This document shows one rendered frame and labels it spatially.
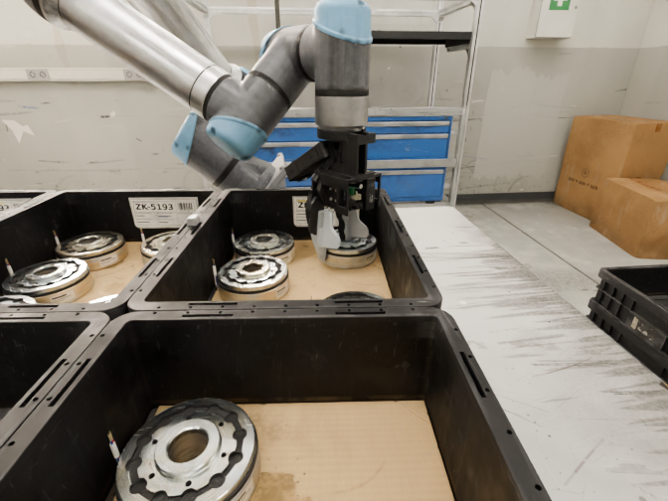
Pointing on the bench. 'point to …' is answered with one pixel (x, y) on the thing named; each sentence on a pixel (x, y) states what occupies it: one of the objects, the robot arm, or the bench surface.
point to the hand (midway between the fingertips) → (331, 248)
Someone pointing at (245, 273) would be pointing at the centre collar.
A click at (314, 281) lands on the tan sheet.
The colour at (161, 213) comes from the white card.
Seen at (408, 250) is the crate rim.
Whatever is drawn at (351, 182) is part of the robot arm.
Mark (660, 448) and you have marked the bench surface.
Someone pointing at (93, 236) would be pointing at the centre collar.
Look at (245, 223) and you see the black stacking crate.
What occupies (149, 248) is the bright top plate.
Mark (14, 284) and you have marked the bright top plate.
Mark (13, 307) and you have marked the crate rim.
